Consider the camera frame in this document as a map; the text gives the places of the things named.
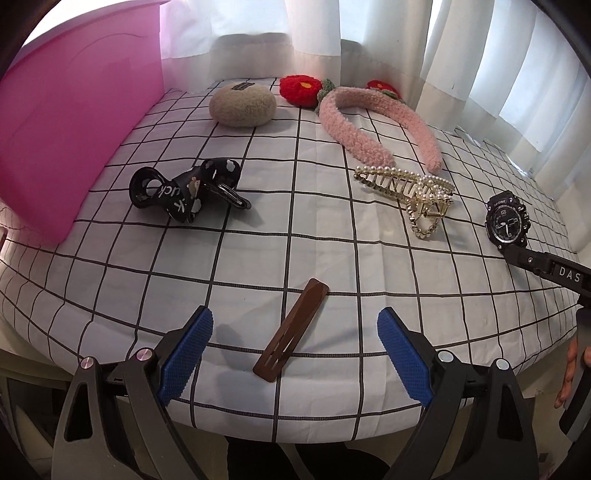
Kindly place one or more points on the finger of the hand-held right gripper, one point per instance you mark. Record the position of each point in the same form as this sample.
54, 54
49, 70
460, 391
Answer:
549, 267

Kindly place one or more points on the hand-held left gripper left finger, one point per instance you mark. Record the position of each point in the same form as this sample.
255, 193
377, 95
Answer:
187, 355

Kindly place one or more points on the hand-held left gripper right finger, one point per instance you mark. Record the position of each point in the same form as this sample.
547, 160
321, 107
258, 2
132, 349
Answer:
404, 355

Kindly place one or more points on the black sport wristwatch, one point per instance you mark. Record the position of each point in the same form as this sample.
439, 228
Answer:
506, 221

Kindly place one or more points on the brown hair clip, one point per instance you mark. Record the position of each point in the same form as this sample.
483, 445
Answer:
295, 323

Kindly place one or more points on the pearl claw hair clip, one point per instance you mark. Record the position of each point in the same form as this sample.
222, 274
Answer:
415, 189

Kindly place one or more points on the black printed claw hair clip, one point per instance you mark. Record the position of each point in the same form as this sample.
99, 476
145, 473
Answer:
178, 194

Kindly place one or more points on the black metal carabiner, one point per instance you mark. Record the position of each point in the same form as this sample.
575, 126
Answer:
235, 198

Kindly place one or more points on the pink fuzzy strawberry headband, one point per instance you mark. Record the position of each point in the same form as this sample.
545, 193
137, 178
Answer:
364, 143

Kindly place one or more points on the pink plastic tub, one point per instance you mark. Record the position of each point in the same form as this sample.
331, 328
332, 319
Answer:
69, 115

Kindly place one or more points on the person's right hand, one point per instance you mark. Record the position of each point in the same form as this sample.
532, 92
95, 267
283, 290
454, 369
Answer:
569, 369

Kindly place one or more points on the white black checked cloth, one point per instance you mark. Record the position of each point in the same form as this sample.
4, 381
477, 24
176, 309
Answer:
323, 240

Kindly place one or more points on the beige fuzzy hair clip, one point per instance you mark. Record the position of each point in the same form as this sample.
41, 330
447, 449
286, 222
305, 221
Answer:
242, 104

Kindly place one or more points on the white curtain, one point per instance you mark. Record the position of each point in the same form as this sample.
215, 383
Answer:
392, 32

